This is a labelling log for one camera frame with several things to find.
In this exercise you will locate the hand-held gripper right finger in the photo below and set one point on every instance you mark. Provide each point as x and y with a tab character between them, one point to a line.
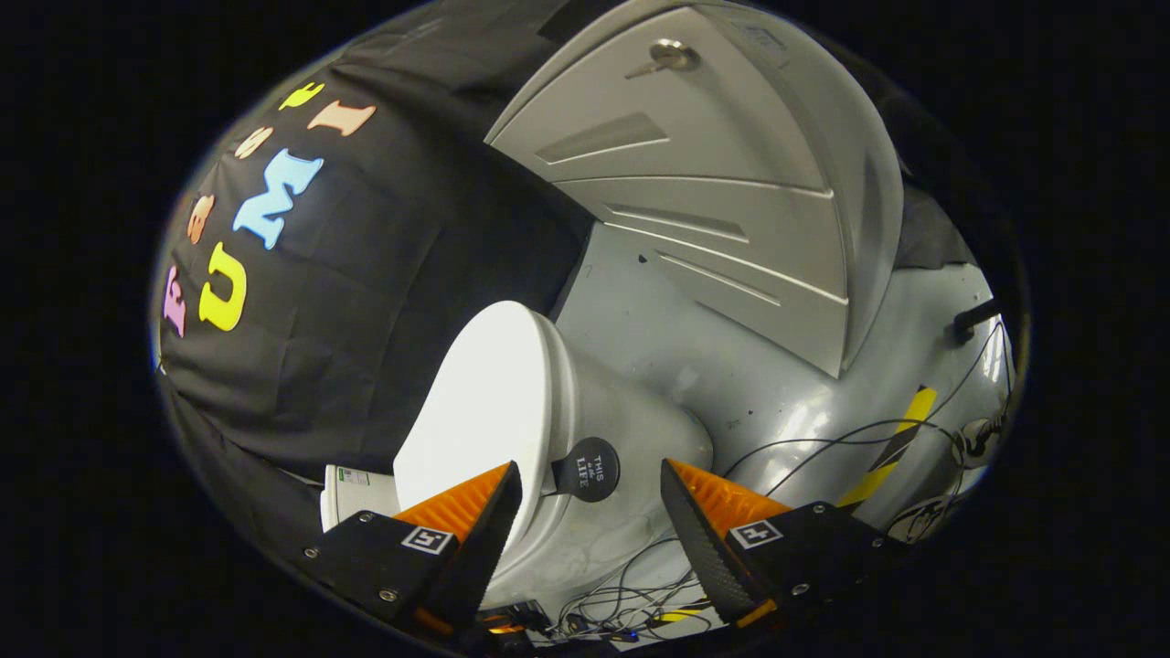
704	557

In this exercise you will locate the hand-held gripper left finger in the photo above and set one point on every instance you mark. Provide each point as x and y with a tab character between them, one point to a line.
484	557

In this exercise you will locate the white toilet lid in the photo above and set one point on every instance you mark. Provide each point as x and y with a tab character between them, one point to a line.
484	402

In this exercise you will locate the white toilet tank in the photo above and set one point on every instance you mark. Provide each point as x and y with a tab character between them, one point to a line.
352	498

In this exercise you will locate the white toilet bowl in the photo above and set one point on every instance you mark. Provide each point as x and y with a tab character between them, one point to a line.
631	411

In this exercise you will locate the yellow black floor tape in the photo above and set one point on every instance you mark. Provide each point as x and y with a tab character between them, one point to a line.
900	439

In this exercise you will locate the black backdrop cloth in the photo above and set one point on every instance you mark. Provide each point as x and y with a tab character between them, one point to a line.
366	302

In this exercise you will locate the grey drawer cabinet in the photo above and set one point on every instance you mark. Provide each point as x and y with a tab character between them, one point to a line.
695	174

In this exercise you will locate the silver cabinet key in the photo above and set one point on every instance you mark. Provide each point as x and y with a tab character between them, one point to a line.
672	55

